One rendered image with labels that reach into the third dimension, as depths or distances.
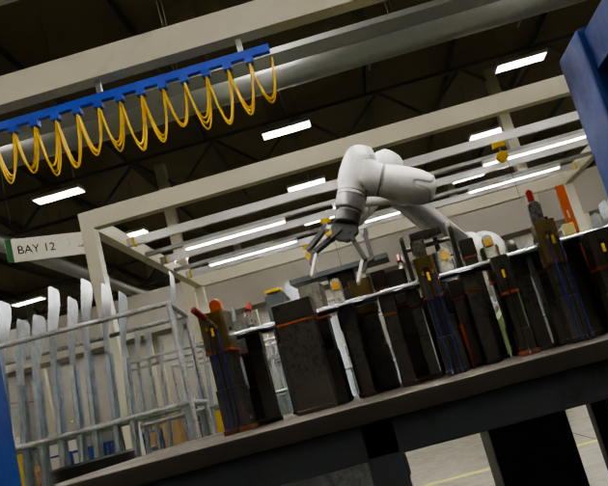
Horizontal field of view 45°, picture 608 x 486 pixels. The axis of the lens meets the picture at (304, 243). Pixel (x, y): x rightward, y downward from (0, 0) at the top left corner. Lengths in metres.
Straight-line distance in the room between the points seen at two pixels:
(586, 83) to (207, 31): 4.93
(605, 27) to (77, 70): 5.19
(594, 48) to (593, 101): 0.04
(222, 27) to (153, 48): 0.51
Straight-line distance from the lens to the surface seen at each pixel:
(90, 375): 6.46
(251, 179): 8.63
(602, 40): 0.57
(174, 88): 10.31
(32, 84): 5.72
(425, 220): 2.89
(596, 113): 0.59
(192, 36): 5.46
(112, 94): 5.51
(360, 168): 2.18
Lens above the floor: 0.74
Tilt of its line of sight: 12 degrees up
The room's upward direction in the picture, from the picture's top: 15 degrees counter-clockwise
